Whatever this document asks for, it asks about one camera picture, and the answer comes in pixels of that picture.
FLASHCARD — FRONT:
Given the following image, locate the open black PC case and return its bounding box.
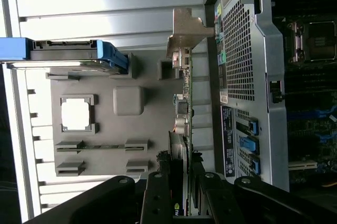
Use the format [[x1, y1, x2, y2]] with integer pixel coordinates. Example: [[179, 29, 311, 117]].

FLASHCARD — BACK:
[[204, 0, 337, 195]]

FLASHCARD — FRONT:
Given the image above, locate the green motherboard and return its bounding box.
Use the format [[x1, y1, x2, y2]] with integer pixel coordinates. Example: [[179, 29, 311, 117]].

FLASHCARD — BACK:
[[284, 16, 337, 182]]

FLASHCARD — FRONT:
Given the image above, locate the metal CPU socket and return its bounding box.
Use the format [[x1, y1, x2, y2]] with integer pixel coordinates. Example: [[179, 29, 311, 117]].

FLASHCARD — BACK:
[[285, 20, 337, 64]]

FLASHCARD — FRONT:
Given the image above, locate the grey plastic parts rack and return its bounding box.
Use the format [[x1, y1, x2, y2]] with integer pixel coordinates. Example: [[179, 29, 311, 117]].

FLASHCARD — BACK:
[[45, 52, 190, 182]]

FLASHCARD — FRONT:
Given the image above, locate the white expansion slot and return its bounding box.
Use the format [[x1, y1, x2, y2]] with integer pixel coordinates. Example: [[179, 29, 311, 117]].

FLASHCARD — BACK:
[[288, 159, 318, 170]]

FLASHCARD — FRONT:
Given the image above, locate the silver hard disk drive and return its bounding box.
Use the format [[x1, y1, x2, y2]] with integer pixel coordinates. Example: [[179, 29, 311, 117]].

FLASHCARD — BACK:
[[6, 39, 102, 70]]

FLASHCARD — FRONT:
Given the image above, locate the silver CPU chip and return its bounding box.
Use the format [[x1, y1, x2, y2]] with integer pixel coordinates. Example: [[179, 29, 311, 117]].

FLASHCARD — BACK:
[[62, 100, 92, 131]]

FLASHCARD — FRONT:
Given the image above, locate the blue disk caddy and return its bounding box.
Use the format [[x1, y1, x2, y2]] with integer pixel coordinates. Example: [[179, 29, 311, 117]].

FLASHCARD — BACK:
[[0, 36, 130, 75]]

